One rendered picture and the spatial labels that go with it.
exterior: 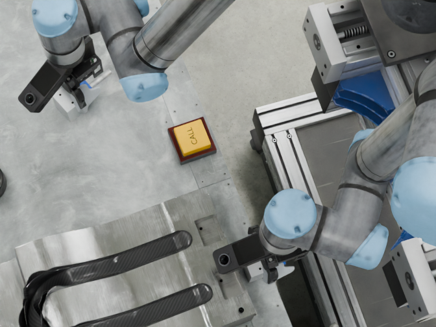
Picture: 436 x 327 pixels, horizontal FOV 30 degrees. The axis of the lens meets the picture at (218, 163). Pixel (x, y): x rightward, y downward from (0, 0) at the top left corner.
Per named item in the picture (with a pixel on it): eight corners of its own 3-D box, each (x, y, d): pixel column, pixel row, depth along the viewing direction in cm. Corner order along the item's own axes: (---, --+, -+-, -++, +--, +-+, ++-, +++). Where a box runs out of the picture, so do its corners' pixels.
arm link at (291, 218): (314, 242, 123) (260, 224, 123) (303, 258, 133) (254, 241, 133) (328, 195, 125) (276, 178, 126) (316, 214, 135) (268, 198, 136)
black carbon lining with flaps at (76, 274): (187, 228, 156) (187, 215, 147) (217, 306, 152) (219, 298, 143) (11, 291, 151) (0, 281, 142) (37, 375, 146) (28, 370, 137)
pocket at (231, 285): (235, 268, 156) (237, 265, 152) (246, 294, 154) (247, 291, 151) (213, 277, 155) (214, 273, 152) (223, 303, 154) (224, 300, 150)
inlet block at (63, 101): (103, 68, 174) (101, 57, 169) (119, 84, 173) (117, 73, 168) (55, 106, 171) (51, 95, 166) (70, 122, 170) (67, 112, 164)
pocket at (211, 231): (215, 218, 159) (216, 213, 155) (225, 242, 157) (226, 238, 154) (193, 226, 158) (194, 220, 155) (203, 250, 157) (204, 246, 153)
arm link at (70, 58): (58, 63, 142) (28, 32, 144) (61, 75, 147) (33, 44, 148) (91, 38, 144) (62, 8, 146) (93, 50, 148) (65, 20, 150)
